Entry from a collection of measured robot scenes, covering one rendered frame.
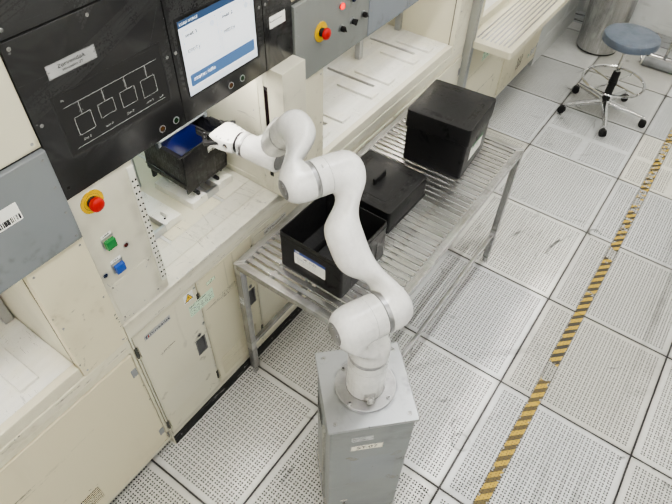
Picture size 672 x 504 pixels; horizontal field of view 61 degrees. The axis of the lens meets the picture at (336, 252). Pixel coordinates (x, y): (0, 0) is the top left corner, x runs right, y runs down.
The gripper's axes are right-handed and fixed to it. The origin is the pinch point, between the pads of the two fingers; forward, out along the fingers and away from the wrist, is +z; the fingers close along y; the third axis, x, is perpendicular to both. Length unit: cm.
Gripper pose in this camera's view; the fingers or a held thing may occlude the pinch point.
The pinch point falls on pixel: (206, 126)
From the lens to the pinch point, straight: 202.6
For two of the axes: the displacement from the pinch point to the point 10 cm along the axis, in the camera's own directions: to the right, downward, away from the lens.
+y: 5.7, -6.0, 5.6
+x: 0.2, -6.7, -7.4
